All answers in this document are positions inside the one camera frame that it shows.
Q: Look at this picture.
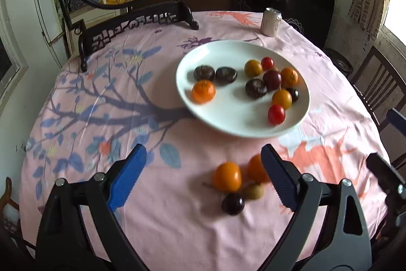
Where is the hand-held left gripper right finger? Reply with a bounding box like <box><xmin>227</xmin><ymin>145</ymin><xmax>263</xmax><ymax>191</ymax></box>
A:
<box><xmin>256</xmin><ymin>143</ymin><xmax>372</xmax><ymax>271</ymax></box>

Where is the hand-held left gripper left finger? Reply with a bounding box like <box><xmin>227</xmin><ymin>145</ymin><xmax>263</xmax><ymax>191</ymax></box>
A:
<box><xmin>35</xmin><ymin>143</ymin><xmax>150</xmax><ymax>271</ymax></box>

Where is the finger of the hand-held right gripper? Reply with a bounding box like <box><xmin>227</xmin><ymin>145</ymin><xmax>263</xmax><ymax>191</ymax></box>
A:
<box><xmin>366</xmin><ymin>153</ymin><xmax>406</xmax><ymax>195</ymax></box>
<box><xmin>387</xmin><ymin>108</ymin><xmax>406</xmax><ymax>132</ymax></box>

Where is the bumpy tangerine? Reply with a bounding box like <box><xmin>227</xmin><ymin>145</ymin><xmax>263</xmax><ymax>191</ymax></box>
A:
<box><xmin>192</xmin><ymin>80</ymin><xmax>216</xmax><ymax>104</ymax></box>
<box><xmin>247</xmin><ymin>154</ymin><xmax>270</xmax><ymax>184</ymax></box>
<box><xmin>280</xmin><ymin>67</ymin><xmax>299</xmax><ymax>87</ymax></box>

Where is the white round plate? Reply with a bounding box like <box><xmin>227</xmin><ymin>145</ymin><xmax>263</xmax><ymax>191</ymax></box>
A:
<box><xmin>176</xmin><ymin>40</ymin><xmax>311</xmax><ymax>139</ymax></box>

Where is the dark brown water chestnut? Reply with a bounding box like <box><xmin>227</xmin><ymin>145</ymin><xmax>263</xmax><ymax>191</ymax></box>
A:
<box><xmin>245</xmin><ymin>78</ymin><xmax>267</xmax><ymax>99</ymax></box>
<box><xmin>215</xmin><ymin>67</ymin><xmax>238</xmax><ymax>83</ymax></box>
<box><xmin>193</xmin><ymin>66</ymin><xmax>215</xmax><ymax>81</ymax></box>

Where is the large red plum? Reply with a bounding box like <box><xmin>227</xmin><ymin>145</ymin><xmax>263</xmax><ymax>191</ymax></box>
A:
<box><xmin>263</xmin><ymin>70</ymin><xmax>282</xmax><ymax>91</ymax></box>

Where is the dark wooden slat chair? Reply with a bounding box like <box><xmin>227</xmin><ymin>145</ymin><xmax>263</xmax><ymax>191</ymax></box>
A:
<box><xmin>349</xmin><ymin>45</ymin><xmax>406</xmax><ymax>129</ymax></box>

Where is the pink printed tablecloth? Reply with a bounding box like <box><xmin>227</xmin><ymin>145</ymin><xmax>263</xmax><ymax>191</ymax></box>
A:
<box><xmin>19</xmin><ymin>11</ymin><xmax>391</xmax><ymax>271</ymax></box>

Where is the dark round metal pot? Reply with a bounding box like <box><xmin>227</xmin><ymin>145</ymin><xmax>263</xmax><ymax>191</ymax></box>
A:
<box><xmin>324</xmin><ymin>49</ymin><xmax>354</xmax><ymax>76</ymax></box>

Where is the bright window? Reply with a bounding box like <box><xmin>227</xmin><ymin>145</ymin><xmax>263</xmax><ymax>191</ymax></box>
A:
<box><xmin>382</xmin><ymin>0</ymin><xmax>406</xmax><ymax>40</ymax></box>

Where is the carved brown wooden chair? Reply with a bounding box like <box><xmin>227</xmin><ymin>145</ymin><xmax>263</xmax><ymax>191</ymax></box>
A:
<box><xmin>0</xmin><ymin>176</ymin><xmax>23</xmax><ymax>246</ymax></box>

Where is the black glass panel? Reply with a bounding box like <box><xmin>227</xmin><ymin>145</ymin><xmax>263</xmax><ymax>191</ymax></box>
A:
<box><xmin>240</xmin><ymin>0</ymin><xmax>336</xmax><ymax>49</ymax></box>

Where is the white drink can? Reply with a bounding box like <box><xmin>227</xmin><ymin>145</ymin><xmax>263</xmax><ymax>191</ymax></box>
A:
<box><xmin>261</xmin><ymin>7</ymin><xmax>283</xmax><ymax>37</ymax></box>

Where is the white framed window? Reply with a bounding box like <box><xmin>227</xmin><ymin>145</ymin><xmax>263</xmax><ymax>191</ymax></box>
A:
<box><xmin>0</xmin><ymin>0</ymin><xmax>29</xmax><ymax>106</ymax></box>

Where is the white leaning board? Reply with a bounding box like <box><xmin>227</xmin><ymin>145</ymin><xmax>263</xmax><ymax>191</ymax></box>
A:
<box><xmin>31</xmin><ymin>0</ymin><xmax>69</xmax><ymax>68</ymax></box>

